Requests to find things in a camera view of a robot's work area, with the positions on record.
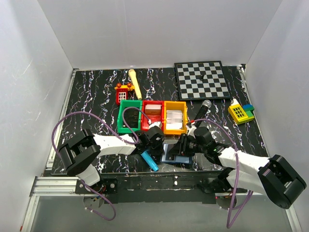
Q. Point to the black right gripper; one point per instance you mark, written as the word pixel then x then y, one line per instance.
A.
pixel 182 146

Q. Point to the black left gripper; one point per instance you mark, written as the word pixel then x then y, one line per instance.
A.
pixel 156 150

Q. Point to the navy blue card holder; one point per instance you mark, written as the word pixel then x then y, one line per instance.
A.
pixel 178 159

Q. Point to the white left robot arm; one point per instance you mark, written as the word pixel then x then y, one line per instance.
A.
pixel 78 153

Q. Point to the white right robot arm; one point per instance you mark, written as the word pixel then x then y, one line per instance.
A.
pixel 273 177

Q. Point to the white cards in yellow bin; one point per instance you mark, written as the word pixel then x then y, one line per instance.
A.
pixel 174 120

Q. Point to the cards in red bin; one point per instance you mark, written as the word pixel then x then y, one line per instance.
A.
pixel 154 112

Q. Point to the black cards in green bin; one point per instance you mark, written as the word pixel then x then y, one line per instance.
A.
pixel 132 116

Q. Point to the light blue toy microphone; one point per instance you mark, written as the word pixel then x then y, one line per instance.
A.
pixel 145 155

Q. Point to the red plastic bin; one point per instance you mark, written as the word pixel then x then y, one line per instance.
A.
pixel 155 102

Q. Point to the yellow plastic bin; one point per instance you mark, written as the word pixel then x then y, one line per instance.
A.
pixel 175 105

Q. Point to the green plastic bin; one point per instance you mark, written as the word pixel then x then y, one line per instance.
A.
pixel 121 127

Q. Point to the black toy microphone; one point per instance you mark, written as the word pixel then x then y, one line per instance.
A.
pixel 202 113

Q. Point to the red toy brick house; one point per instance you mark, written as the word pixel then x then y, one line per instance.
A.
pixel 122 92

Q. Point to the black grey chessboard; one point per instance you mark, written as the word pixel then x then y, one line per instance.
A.
pixel 191 87

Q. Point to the yellow green toy brick house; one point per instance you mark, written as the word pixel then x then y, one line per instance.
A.
pixel 241 114

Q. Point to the cream toy microphone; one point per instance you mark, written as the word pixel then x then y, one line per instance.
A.
pixel 133 77

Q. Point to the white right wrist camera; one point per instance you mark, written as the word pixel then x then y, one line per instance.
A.
pixel 191 128

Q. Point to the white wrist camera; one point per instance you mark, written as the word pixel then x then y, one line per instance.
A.
pixel 156 124
pixel 191 128

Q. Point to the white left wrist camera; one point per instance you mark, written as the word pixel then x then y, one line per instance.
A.
pixel 156 124

